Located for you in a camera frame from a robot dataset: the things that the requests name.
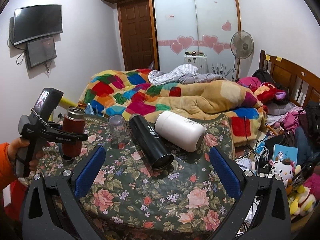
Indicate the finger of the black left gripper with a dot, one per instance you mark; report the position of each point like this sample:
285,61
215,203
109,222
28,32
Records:
56,135

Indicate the wooden bed headboard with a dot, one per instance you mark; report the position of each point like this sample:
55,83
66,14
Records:
302,84

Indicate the white thermos bottle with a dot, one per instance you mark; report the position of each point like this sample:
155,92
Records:
182,132

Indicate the black thermos bottle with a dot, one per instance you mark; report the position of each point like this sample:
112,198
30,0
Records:
154,150

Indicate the left hand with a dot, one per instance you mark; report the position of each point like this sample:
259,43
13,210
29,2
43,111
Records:
16,145

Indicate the red plush toy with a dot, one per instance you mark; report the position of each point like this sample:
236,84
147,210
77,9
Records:
267,93

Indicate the standing electric fan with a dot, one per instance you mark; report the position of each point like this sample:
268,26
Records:
242,47

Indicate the grey white crumpled sheet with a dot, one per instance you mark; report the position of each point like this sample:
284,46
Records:
184,74

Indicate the brown wooden door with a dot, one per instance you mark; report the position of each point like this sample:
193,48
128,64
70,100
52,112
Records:
136,34

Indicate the floral tablecloth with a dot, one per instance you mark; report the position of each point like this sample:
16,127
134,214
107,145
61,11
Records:
128,200

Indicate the small wall monitor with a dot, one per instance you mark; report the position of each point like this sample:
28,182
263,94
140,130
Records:
39,51

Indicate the orange sleeve forearm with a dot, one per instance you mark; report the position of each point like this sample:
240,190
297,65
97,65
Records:
7,169

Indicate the clear glass cup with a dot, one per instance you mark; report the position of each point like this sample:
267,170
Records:
118,130

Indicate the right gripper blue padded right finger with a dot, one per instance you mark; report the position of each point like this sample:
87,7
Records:
228,171

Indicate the white sliding wardrobe doors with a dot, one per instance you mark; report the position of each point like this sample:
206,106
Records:
196,25

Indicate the yellow padded rail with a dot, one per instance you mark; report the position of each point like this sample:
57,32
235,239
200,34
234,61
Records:
65,103

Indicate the blue booklet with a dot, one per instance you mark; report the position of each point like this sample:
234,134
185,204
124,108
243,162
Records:
281,152

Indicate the yellow plush toy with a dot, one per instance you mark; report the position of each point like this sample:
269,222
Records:
301,202

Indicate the large wall television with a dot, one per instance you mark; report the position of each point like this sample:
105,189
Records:
36,21

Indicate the red steel thermos cup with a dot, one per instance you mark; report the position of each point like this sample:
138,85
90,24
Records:
74,122

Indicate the colourful patchwork blanket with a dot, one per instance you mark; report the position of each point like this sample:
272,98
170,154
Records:
113,92

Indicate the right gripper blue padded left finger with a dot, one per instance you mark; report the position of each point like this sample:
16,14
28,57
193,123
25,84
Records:
86,171

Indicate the hello kitty plush toy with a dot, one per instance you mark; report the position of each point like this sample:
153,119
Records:
286,168

